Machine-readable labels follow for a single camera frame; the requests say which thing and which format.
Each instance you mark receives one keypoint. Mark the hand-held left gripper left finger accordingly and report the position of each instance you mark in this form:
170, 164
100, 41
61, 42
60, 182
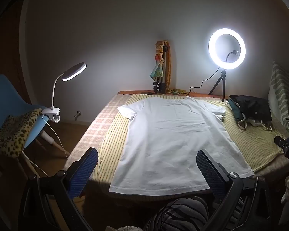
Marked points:
83, 173

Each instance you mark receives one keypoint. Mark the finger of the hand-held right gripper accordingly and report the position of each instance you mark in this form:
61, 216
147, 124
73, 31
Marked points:
280, 142

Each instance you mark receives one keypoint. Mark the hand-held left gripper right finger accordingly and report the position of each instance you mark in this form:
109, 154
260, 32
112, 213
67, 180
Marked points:
211, 173

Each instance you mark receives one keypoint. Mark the white t-shirt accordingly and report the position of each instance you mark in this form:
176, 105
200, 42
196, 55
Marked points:
173, 139

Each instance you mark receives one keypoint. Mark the yellow striped bed sheet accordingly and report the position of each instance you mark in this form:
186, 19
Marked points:
252, 139

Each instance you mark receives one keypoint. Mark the black bag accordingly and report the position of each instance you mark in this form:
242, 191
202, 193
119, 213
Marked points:
254, 108

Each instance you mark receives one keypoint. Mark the green white striped pillow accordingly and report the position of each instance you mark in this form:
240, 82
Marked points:
280, 98

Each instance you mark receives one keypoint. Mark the person's striped trouser leg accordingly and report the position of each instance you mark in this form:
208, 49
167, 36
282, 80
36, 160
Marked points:
183, 214

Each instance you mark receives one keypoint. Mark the teal folded umbrella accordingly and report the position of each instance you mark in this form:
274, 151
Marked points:
234, 110

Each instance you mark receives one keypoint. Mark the metal door stopper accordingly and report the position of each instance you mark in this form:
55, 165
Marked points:
77, 114

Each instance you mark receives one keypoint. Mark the white clip desk lamp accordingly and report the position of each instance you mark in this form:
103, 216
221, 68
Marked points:
53, 101

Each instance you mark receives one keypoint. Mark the orange bed sheet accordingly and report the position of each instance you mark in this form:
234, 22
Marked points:
200, 95

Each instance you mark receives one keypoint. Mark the leopard print cushion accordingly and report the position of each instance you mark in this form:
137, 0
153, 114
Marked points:
12, 134

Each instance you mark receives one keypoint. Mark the small black tripod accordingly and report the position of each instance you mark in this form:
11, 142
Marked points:
219, 83

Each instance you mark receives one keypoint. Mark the green yellow patterned cloth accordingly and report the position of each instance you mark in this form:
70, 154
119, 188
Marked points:
177, 91

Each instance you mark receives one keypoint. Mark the black phone holder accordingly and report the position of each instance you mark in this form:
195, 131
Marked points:
233, 54

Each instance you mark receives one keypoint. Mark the black power adapter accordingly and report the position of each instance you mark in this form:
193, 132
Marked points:
148, 93

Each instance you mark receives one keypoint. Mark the folded grey tripod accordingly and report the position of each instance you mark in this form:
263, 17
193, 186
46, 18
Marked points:
160, 81

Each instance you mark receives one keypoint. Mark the orange patterned cloth bag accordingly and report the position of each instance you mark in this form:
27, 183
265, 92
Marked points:
169, 72

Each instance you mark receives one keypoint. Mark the blue chair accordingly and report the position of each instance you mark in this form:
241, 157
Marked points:
7, 93

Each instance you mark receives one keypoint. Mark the colourful rag doll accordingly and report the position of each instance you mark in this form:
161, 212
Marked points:
157, 65

